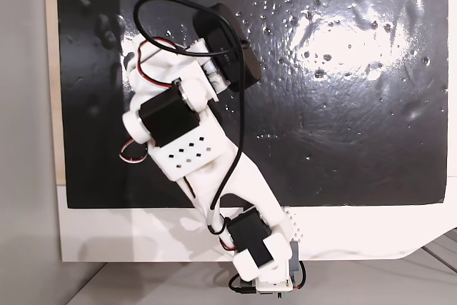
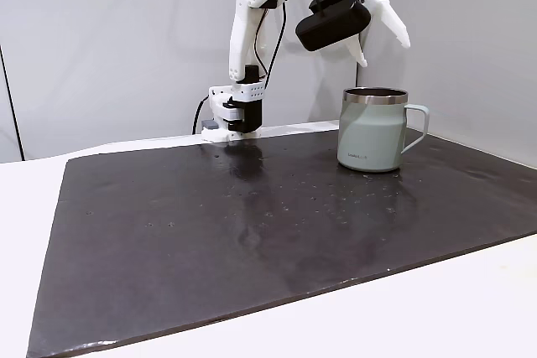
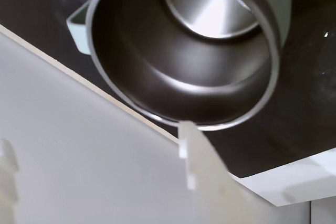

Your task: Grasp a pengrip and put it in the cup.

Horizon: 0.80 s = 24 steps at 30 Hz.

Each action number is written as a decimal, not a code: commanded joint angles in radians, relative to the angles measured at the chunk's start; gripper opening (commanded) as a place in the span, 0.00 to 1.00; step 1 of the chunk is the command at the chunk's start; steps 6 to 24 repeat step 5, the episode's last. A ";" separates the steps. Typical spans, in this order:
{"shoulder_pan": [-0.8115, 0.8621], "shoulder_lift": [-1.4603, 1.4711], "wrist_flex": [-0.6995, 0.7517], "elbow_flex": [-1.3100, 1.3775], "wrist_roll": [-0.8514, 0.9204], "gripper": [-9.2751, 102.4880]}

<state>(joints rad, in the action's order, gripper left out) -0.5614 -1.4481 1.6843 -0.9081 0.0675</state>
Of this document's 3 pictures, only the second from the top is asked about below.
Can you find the grey-green steel mug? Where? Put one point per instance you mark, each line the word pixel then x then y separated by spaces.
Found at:
pixel 369 136

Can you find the grey base connector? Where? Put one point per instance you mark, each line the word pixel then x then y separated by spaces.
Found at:
pixel 210 125

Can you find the black table mat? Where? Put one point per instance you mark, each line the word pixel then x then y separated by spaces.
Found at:
pixel 210 228

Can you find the black oval camera box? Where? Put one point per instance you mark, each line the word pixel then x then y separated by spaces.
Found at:
pixel 331 27

